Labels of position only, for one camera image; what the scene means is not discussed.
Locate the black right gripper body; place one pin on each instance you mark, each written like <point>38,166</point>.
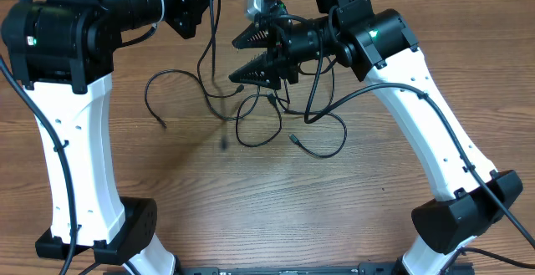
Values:
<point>306,41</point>

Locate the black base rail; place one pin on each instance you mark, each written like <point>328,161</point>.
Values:
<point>364,268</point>

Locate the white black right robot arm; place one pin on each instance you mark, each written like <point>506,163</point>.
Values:
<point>469,193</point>

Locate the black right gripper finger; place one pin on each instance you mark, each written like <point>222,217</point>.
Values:
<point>261,71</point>
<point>256,35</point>

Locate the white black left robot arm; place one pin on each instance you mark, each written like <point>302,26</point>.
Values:
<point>60,62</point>

